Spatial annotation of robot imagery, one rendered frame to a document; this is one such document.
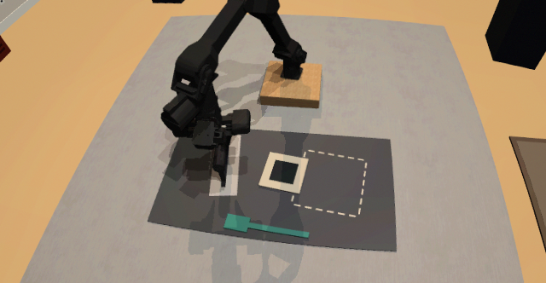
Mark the green trowel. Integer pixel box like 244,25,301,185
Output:
224,214,309,238

